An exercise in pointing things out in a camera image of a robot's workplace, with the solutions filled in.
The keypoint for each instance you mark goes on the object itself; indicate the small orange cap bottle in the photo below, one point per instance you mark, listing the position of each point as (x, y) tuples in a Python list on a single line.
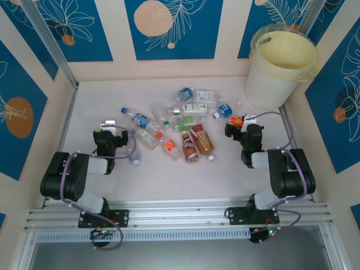
[(236, 120)]

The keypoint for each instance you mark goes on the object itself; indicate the crumpled clear plastic bottle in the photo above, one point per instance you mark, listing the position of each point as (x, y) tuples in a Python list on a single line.
[(159, 111)]

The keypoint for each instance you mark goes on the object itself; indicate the blue label white cap bottle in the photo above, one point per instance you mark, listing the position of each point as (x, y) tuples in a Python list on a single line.
[(224, 110)]

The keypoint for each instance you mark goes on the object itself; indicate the brown drink bottle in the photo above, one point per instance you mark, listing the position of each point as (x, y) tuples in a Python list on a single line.
[(189, 149)]

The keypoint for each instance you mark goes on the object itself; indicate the cream plastic bin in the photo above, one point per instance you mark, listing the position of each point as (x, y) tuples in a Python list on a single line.
[(264, 90)]

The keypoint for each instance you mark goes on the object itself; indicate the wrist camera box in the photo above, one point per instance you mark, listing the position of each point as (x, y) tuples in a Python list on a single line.
[(250, 116), (108, 123)]

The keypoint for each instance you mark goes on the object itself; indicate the clear bottle pale green label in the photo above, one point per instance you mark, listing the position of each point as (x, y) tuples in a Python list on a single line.
[(146, 137)]

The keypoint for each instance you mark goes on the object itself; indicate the orange label orange cap bottle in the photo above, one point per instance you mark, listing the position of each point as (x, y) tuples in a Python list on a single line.
[(169, 146)]

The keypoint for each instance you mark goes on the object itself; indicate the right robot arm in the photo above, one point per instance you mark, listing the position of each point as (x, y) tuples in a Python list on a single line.
[(292, 174)]

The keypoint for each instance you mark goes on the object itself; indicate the red label amber bottle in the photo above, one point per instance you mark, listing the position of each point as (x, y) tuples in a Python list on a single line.
[(202, 140)]

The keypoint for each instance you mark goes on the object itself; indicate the clear bottle blue white cap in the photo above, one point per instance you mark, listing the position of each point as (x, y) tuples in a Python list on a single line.
[(135, 161)]

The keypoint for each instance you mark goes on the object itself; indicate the aluminium corner post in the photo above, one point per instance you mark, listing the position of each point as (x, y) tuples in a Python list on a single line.
[(310, 14), (47, 36)]

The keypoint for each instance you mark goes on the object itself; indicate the clear bottle green white label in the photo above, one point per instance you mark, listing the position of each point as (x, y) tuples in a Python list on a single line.
[(194, 107)]

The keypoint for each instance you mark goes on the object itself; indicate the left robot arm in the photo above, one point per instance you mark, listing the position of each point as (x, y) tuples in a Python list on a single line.
[(62, 180)]

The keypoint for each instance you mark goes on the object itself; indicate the clear rectangular bottle white label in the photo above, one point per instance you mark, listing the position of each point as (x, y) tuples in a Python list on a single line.
[(205, 95)]

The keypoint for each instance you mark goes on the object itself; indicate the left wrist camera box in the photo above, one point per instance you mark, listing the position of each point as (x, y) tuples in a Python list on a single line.
[(108, 123)]

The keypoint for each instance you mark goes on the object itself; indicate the clear bottle bright green label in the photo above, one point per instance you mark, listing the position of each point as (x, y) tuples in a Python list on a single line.
[(182, 122)]

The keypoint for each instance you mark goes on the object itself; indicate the blue label water bottle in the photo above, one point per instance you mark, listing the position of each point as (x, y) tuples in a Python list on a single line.
[(184, 94)]

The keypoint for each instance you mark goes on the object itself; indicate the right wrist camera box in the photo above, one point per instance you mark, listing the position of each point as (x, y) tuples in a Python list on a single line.
[(250, 116)]

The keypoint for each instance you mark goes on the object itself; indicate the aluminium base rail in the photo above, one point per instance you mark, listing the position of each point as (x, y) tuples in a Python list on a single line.
[(180, 213)]

